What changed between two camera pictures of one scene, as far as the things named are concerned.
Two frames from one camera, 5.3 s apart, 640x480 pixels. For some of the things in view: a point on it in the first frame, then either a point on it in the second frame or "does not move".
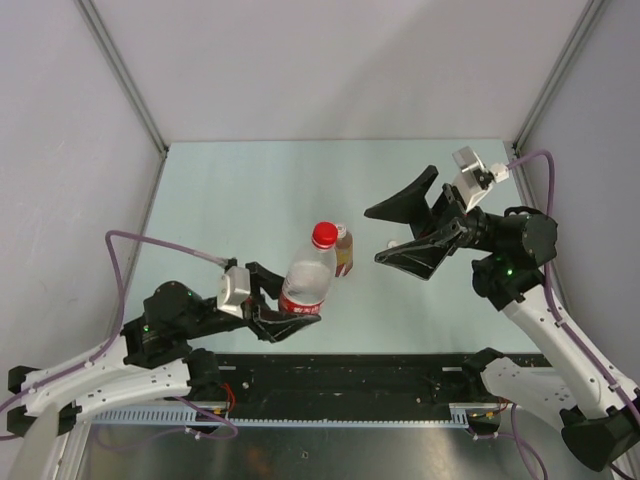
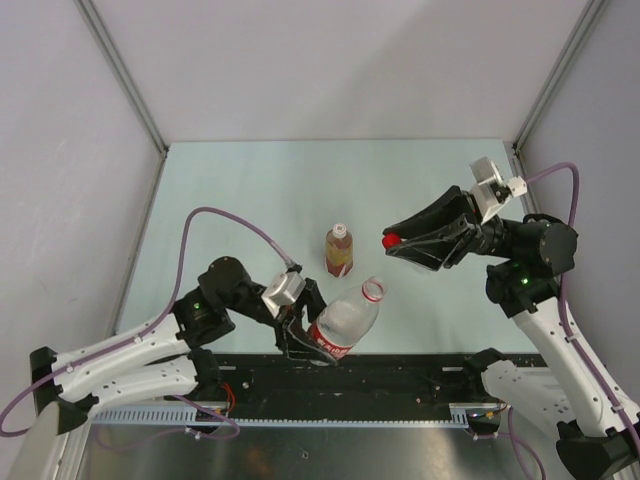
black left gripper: (271, 325) -> (294, 346)
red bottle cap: (324, 235) -> (391, 240)
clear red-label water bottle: (306, 286) -> (348, 317)
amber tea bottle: (344, 250) does not move
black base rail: (356, 386) does not move
